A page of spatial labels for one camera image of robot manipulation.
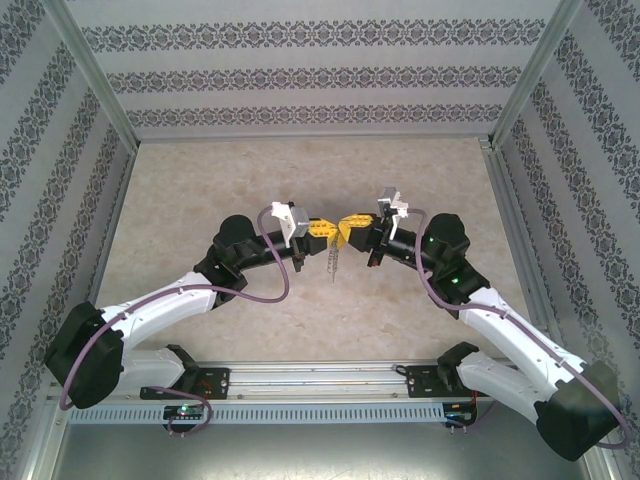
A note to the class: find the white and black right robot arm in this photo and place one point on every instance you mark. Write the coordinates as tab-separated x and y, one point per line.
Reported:
510	335

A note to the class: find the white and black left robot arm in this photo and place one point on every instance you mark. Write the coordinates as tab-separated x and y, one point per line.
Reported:
150	312

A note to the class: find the circuit board with green light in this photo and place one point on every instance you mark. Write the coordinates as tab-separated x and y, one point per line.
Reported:
185	411

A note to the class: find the circuit board with blue light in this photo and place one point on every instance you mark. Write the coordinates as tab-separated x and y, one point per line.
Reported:
457	419

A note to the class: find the grey metal sheet panel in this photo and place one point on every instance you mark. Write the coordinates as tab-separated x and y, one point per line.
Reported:
320	455

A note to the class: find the aluminium side rail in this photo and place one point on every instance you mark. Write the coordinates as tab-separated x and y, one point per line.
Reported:
515	215
107	240

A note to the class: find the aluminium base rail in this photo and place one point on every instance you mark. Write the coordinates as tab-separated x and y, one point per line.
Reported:
320	382

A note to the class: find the aluminium frame post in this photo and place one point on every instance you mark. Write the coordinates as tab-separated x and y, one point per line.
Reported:
537	72
90	72

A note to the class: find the aluminium frame bar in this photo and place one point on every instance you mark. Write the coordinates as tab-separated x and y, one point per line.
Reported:
37	440
597	450

